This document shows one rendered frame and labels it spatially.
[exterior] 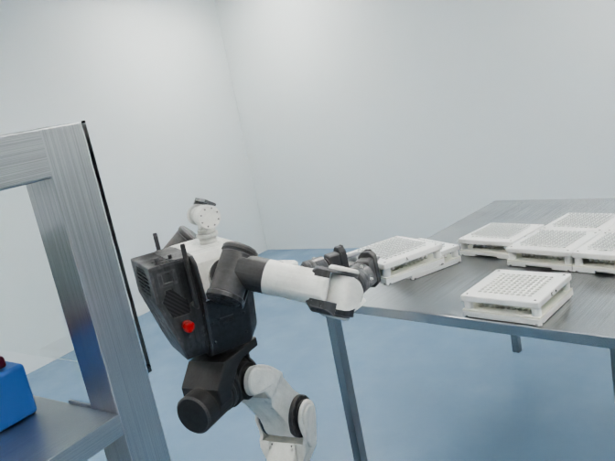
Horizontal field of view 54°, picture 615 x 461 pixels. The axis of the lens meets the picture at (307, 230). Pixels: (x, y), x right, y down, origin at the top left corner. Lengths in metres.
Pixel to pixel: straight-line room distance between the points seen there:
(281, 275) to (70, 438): 0.80
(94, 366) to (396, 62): 5.15
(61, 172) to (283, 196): 5.95
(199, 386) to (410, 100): 4.36
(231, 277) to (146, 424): 0.71
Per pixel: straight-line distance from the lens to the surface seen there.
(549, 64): 5.37
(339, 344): 2.37
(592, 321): 1.88
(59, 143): 0.79
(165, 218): 5.92
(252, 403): 2.05
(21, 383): 0.93
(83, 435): 0.83
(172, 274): 1.67
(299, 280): 1.49
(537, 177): 5.51
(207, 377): 1.78
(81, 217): 0.80
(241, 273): 1.53
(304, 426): 2.13
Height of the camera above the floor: 1.62
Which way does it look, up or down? 12 degrees down
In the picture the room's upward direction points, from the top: 11 degrees counter-clockwise
